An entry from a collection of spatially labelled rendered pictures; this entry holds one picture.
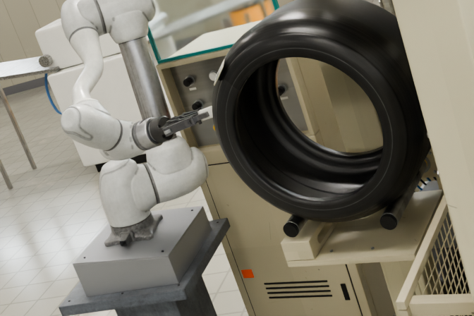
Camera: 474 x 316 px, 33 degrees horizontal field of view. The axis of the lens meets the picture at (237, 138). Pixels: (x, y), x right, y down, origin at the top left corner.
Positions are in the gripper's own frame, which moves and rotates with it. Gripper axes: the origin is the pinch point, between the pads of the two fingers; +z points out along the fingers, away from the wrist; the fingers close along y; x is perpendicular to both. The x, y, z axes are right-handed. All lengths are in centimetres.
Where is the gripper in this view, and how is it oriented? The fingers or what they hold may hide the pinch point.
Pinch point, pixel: (210, 112)
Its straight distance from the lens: 224.1
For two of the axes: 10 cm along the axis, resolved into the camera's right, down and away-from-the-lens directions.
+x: 4.3, 8.8, 2.2
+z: 8.0, -2.5, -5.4
